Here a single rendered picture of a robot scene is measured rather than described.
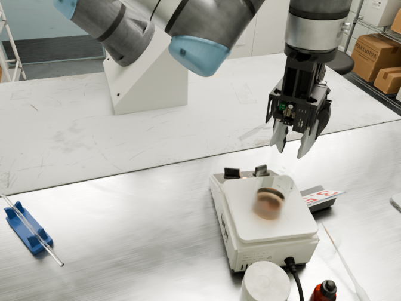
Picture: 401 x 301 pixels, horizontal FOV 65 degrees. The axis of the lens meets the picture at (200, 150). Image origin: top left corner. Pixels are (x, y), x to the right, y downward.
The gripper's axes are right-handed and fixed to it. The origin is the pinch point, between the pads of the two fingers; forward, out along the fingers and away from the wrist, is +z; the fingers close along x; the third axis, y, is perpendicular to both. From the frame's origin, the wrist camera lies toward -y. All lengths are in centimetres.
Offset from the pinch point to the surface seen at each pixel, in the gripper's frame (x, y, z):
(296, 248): 6.9, 17.4, 4.0
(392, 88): 26, -227, 90
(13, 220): -37, 34, 6
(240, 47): -108, -224, 79
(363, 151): 12.4, -20.5, 11.0
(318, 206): 7.5, 3.6, 8.6
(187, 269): -6.9, 26.0, 8.7
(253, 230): 0.8, 20.1, 0.5
